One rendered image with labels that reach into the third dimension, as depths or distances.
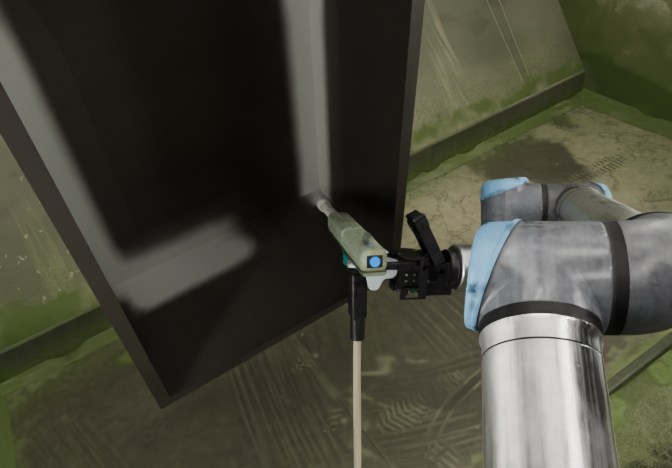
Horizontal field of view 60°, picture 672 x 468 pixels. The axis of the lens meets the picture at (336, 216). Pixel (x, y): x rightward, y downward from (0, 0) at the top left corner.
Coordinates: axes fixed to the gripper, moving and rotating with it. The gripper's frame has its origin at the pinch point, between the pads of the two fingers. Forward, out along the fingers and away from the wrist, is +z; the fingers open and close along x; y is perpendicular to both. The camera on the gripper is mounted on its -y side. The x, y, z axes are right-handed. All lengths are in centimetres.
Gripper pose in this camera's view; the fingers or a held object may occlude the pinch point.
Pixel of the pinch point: (353, 258)
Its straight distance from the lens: 108.8
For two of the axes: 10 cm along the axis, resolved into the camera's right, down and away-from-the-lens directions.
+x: -2.2, -2.4, 9.5
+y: -0.5, 9.7, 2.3
